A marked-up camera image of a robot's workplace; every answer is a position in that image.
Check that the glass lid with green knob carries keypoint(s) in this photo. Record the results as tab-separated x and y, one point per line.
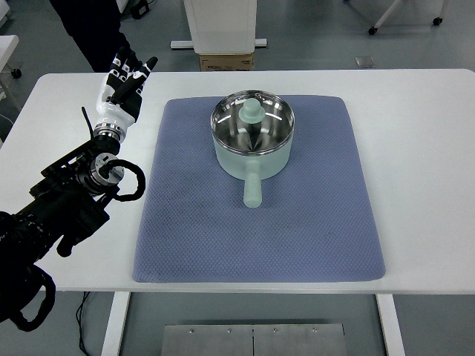
230	126

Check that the blue quilted mat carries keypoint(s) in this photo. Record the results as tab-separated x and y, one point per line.
259	241

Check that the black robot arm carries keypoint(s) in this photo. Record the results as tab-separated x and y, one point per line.
67	211

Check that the white table leg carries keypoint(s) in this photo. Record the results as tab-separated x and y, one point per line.
391	326
115	326

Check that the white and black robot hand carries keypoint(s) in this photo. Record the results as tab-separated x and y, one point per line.
111	111

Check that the white frame with black casters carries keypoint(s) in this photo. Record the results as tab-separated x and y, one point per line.
386	13

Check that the black equipment case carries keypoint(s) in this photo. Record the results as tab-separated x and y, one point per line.
141	9

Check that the grey floor outlet cover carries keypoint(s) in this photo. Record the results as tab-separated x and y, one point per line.
364	62

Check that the white pedestal cabinet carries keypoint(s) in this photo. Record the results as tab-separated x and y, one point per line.
222	26

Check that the person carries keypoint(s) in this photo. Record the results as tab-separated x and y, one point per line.
96	29

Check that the brown cardboard box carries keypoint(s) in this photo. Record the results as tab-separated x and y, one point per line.
226	62

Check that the white side table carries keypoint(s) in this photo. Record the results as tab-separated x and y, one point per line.
7	44

